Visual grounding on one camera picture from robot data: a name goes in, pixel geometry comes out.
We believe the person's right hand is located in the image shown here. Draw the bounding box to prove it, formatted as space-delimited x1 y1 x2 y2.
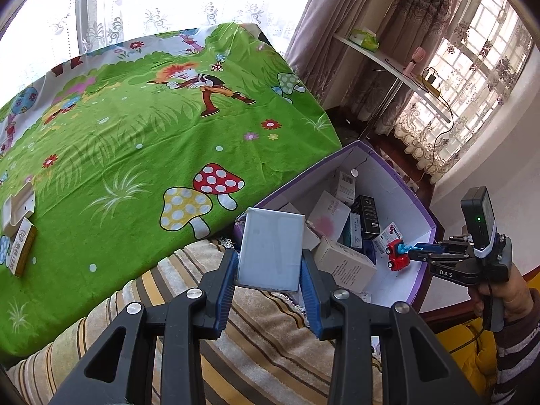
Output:
467 274 533 333

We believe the green cartoon printed bedsheet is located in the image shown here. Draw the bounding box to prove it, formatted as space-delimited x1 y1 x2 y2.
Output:
0 22 342 366

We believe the purple storage box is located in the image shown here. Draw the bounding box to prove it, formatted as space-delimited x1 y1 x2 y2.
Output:
234 140 441 311

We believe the large white barcode box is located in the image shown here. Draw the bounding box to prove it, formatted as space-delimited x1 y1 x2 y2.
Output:
312 236 377 294

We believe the yellow power strip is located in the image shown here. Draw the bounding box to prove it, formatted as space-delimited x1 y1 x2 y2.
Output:
422 67 443 96

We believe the black power cable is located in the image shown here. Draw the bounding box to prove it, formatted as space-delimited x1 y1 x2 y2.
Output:
415 88 455 186

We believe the teal cardboard box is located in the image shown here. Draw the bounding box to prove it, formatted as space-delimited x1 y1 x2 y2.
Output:
342 213 364 249

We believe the white plastic tray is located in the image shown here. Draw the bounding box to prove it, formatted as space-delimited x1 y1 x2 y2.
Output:
2 183 36 235

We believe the yellow and white box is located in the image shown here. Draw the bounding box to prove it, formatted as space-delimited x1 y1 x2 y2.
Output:
6 218 38 278

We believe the long white barcode box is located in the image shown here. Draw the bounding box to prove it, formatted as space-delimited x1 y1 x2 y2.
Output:
335 170 357 203

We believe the striped plush cushion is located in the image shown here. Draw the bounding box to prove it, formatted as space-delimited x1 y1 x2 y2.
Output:
6 238 389 405

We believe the plain white cardboard box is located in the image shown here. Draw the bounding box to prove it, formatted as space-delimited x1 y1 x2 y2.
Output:
234 207 305 293

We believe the green tissue pack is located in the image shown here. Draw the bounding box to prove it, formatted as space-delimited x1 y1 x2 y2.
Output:
349 29 379 50

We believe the white lace sheer curtain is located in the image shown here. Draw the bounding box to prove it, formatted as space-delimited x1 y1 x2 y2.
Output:
8 0 325 106

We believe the black cardboard box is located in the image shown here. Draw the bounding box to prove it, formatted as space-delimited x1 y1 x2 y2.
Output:
350 195 380 239

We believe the pink small item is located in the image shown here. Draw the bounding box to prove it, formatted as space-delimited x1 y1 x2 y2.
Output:
404 46 426 72

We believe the white box pink print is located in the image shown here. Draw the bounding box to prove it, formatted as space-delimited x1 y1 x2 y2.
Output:
307 190 352 241

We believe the red toy car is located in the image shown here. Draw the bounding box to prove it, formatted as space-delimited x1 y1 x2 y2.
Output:
386 238 410 271

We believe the white wall shelf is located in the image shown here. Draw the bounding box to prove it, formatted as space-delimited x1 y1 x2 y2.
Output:
333 34 452 123

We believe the person's right forearm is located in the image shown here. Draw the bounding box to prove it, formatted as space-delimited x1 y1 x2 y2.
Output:
493 310 540 405

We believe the small white box red print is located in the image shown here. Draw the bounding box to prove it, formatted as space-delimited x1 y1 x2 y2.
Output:
372 221 401 256

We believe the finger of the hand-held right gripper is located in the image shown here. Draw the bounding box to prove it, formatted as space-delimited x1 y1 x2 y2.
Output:
411 241 469 254
406 249 454 267

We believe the yellow garment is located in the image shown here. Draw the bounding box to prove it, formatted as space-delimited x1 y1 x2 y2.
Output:
434 318 501 391

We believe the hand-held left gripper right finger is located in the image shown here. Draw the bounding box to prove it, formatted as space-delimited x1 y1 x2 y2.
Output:
299 252 482 405

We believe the beige lace window curtain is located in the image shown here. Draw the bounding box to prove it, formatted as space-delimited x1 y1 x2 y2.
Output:
392 4 534 178

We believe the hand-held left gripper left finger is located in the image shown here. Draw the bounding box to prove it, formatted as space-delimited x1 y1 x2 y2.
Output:
48 250 240 405

